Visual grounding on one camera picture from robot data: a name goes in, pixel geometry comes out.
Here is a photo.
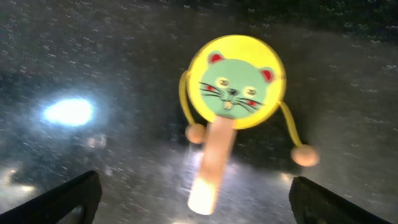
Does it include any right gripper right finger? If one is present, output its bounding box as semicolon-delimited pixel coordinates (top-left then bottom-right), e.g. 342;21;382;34
288;175;393;224

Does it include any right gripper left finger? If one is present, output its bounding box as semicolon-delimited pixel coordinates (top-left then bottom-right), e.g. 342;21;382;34
0;169;103;224

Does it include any yellow rattle drum toy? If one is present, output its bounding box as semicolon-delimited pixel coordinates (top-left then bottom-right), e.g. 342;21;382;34
178;34;321;216

